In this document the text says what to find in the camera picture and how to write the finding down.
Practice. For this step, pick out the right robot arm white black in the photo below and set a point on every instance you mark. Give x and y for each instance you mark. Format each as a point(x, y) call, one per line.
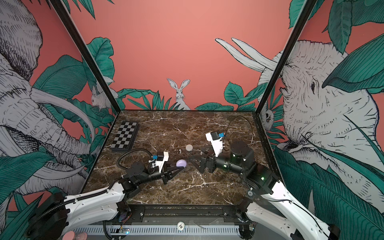
point(267, 202)

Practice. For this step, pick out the black mounting rail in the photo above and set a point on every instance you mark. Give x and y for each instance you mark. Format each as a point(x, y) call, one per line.
point(229, 213)

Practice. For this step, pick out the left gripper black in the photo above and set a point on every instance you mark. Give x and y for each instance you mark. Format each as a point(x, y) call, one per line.
point(166, 174)

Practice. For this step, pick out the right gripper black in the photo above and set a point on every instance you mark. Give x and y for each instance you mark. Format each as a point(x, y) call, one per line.
point(208, 160)

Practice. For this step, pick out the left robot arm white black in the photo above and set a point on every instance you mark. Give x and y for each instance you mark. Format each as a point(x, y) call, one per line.
point(60, 214)

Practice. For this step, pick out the purple earbud charging case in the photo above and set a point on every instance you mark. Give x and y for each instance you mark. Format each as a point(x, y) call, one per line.
point(181, 163)

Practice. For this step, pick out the black white checkerboard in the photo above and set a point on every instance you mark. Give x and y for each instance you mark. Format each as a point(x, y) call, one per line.
point(125, 137)

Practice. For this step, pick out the pink round object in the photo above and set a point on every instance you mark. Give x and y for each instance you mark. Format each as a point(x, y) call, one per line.
point(75, 236)

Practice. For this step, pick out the poker chip on duct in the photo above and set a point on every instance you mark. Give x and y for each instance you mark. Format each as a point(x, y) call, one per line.
point(181, 226)

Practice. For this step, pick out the white slotted cable duct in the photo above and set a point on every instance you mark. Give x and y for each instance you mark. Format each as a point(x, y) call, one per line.
point(146, 230)

